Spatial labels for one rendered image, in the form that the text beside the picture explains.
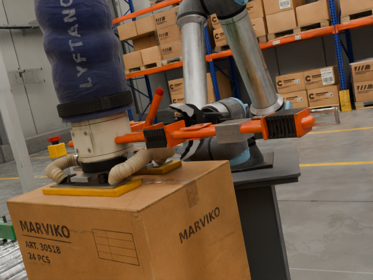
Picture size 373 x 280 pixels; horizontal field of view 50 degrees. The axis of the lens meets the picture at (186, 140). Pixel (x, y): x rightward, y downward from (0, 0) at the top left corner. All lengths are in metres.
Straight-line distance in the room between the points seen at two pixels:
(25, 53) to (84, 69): 11.43
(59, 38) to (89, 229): 0.52
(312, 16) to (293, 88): 1.41
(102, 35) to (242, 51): 0.61
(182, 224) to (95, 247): 0.24
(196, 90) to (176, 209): 0.54
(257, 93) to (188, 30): 0.40
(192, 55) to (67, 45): 0.49
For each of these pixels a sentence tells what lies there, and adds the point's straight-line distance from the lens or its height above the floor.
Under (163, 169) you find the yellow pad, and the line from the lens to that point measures 1.20.
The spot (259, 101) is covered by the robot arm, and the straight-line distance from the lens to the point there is 1.71.
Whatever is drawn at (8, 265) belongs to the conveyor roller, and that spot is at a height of 0.54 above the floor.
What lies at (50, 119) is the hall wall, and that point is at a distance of 12.64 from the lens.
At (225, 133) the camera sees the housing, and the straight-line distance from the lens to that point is 0.94.
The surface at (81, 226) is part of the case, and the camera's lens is 1.11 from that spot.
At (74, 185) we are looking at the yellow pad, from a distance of 1.23.
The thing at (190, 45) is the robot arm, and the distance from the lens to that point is 1.48.
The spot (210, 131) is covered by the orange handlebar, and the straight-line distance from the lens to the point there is 0.96.
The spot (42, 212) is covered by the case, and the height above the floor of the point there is 0.92.
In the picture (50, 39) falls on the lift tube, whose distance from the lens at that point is 1.20.
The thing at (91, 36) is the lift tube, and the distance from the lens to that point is 1.17.
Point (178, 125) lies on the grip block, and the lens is 1.07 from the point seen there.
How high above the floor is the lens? 1.21
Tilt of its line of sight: 9 degrees down
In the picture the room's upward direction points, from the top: 12 degrees counter-clockwise
